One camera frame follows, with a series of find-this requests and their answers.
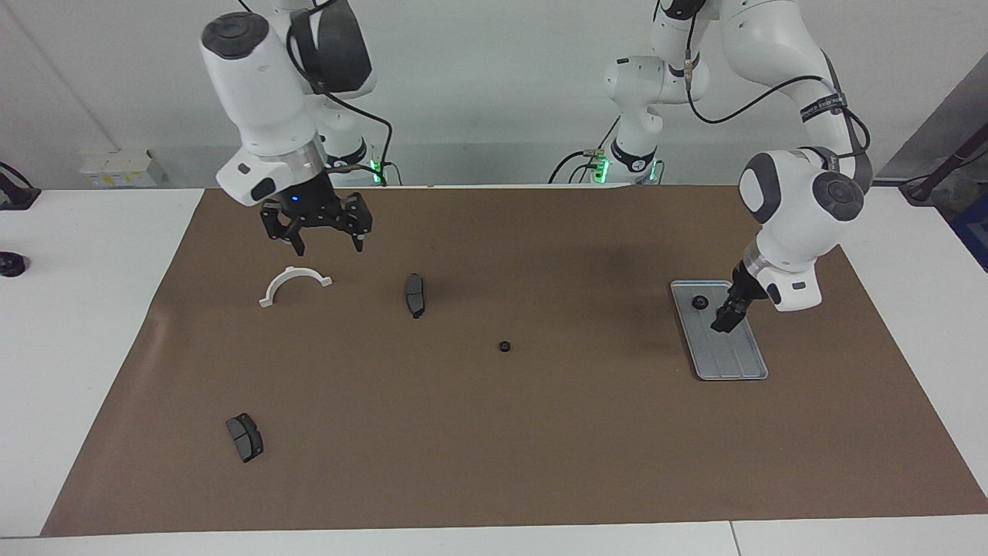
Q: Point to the brown paper mat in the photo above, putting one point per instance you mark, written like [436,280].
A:
[502,432]

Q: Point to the grey metal tray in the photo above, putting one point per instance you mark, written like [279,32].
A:
[729,359]

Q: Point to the slim dark brake pad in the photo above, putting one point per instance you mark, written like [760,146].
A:
[415,295]

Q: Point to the black round knob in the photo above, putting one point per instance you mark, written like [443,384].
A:
[11,266]

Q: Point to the black clamp mount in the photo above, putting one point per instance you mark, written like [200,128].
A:
[17,197]

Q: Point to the wide dark brake pad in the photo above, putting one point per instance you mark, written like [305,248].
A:
[245,439]

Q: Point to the blue box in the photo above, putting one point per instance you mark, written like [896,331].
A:
[974,232]

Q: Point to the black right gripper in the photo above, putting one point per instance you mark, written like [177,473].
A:
[309,207]

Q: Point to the white curved plastic bracket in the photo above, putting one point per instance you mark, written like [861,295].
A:
[296,272]

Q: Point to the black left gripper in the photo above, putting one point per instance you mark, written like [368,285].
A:
[745,287]

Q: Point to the black stand pole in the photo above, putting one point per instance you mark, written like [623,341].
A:
[922,189]

